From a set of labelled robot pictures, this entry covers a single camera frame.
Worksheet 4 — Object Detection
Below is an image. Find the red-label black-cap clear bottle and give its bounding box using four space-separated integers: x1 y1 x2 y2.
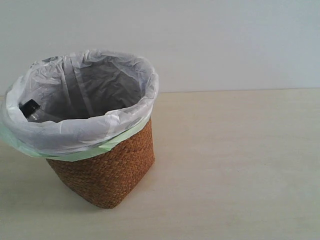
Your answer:
18 99 54 123

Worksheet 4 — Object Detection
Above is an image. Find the white plastic bin liner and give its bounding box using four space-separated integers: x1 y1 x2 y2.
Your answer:
0 49 159 162

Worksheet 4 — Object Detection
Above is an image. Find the woven wicker waste basket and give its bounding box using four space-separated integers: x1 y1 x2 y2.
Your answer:
47 120 155 209

